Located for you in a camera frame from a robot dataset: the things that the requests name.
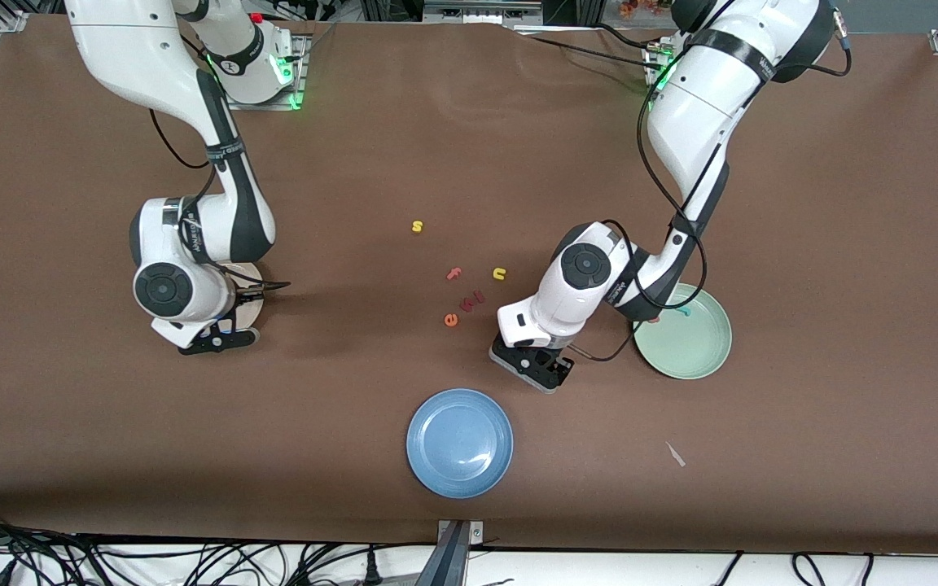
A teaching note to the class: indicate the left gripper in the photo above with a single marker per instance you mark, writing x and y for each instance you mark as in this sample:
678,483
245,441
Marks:
564,367

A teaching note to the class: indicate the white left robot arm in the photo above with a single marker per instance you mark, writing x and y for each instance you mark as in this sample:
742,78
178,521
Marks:
705,98

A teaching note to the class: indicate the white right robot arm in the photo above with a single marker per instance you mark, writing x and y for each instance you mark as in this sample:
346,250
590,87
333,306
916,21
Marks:
127,49

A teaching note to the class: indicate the beige brown plate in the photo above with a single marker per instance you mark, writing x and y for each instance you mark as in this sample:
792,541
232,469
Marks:
249,313

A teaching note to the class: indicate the pink foam letter f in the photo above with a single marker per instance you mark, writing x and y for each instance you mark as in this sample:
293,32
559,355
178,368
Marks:
453,273

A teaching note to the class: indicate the blue plate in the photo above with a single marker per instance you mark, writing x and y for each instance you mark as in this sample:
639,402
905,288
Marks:
459,443

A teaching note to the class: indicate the brown table cover sheet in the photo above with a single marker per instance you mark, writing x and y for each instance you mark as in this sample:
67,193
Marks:
111,456

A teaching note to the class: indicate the light green plate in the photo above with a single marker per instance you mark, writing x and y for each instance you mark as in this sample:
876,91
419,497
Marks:
689,346

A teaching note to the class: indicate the white paper scrap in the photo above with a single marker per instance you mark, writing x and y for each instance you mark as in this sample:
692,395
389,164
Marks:
675,454

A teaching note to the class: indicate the black power plug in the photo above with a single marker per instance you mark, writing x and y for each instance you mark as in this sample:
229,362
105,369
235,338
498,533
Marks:
372,566

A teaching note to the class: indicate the grey metal equipment rack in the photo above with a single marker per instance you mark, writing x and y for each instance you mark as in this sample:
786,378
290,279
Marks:
481,12

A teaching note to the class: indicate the orange decorative foliage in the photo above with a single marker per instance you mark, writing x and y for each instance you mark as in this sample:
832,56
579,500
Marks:
646,6

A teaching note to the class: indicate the grey metal camera mount post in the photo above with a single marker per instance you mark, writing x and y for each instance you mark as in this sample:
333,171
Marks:
449,561

